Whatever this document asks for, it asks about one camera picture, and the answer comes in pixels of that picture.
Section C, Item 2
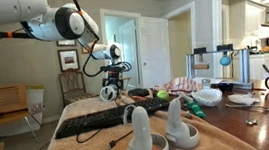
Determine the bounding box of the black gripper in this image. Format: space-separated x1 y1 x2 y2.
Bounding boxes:
100 63 127 91

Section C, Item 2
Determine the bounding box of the black pouch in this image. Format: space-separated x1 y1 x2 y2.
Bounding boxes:
127 87 151 99

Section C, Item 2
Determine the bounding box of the black computer keyboard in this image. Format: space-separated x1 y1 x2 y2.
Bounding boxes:
51 94 174 141

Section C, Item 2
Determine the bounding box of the white open door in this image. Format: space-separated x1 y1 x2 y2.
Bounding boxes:
117 19 143 89

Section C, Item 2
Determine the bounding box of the dark wooden dining chair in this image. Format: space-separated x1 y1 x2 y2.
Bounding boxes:
57 67 99 108

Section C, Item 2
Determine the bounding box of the yellow-green tennis ball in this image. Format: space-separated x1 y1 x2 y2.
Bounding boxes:
155 89 170 102

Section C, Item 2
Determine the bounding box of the white panel door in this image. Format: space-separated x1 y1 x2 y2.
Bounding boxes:
134 13 176 90

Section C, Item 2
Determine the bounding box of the large framed picture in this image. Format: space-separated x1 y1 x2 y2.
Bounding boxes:
57 48 82 73

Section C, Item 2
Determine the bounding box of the small framed picture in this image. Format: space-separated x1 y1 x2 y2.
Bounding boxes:
56 38 78 49

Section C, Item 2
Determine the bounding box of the red white striped cloth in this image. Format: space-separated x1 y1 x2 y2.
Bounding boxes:
153 74 205 99

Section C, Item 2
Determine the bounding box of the white plastic brush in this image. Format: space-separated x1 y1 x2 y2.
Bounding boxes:
176 89 196 107

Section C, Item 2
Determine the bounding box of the white paper bag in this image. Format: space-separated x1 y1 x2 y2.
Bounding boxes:
24 83 49 126

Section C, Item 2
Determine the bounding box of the green marker pack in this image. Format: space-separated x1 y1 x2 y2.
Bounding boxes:
185 97 207 121

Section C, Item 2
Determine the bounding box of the wooden dowel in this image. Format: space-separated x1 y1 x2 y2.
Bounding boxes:
193 62 210 72

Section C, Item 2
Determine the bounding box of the small glass jar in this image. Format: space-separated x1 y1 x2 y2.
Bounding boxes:
200 77 212 91

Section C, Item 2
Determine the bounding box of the white scalloped bowl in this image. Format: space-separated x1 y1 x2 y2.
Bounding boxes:
190 86 225 110

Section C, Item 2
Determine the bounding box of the plywood chair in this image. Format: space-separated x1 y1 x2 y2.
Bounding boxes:
0 81 46 147

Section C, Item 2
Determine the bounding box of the small black cup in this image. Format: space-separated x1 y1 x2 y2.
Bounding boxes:
217 81 235 93

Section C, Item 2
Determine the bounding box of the blue hanging ball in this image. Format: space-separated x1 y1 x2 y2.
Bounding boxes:
218 52 233 68

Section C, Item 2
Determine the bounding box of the white crumpled napkin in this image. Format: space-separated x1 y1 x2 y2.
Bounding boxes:
226 91 262 108

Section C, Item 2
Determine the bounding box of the brown wooden table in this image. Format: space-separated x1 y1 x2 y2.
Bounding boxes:
195 77 269 150

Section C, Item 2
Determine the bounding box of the small metal clip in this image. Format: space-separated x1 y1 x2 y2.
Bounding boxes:
245 117 258 127

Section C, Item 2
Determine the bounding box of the white kitchen cabinet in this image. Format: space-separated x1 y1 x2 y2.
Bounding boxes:
248 52 269 81

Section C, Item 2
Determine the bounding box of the orange handled tool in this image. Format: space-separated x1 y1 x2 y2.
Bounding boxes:
131 94 149 103

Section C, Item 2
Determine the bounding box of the black corrugated cable conduit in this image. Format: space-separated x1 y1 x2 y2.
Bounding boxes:
67 0 106 80

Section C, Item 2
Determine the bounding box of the black USB cable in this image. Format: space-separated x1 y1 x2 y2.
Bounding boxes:
103 128 137 150

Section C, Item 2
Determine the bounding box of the black camera on frame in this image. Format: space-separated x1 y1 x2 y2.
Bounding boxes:
216 43 235 53
192 46 208 56

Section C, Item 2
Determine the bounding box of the aluminium frame stand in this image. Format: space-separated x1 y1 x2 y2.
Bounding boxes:
184 42 254 92

